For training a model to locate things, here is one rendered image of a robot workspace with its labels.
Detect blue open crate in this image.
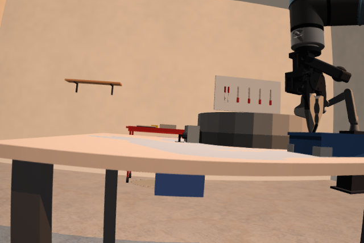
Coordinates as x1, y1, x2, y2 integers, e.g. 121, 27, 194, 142
287, 132, 364, 157

